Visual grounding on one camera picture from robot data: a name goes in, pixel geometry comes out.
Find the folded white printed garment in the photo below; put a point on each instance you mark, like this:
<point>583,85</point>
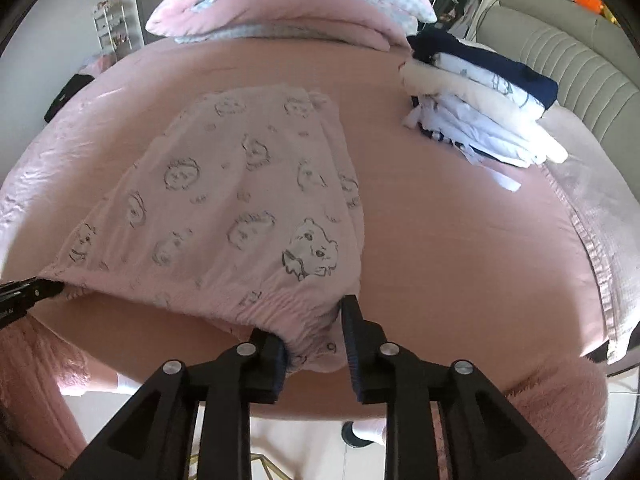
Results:
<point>522,99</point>

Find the folded pink checkered duvet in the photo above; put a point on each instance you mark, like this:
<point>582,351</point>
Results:
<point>374,24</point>

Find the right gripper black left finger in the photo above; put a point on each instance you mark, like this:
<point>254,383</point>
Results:
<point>151,436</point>

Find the folded white striped garment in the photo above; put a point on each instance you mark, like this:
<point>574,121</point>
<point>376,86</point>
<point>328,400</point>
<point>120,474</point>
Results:
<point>449,120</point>

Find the left foot white sock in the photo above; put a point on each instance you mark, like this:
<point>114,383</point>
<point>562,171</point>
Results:
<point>104,379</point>

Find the folded navy garment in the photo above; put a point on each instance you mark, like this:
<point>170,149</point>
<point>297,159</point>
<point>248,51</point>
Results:
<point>431,41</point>

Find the right foot white sock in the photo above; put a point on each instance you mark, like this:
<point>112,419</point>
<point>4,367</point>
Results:
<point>364,432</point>

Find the pink fluffy rug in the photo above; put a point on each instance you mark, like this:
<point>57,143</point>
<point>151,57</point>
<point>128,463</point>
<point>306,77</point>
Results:
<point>547,426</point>

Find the foot white sock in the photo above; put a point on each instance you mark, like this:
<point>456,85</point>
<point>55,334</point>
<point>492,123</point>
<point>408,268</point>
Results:
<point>104,379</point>
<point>364,432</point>

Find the pink bed sheet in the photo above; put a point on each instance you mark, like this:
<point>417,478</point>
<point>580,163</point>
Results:
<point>453,265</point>

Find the white shelf rack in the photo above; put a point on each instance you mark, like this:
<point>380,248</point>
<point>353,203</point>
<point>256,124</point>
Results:
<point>112,28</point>

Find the folded cream garment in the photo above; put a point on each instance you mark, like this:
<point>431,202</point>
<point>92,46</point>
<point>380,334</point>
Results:
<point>420,79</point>

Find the pink cartoon print pajama pants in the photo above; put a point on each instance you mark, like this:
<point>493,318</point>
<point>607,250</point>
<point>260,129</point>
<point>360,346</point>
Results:
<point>245,211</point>

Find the black bag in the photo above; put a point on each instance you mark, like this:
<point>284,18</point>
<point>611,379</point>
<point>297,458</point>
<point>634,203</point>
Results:
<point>71,88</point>

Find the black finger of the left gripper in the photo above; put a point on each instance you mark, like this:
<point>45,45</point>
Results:
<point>16,298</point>

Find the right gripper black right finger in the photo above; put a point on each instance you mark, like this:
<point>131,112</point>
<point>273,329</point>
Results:
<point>385,373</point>

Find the grey padded headboard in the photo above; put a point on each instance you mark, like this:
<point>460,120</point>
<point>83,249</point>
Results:
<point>592,61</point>

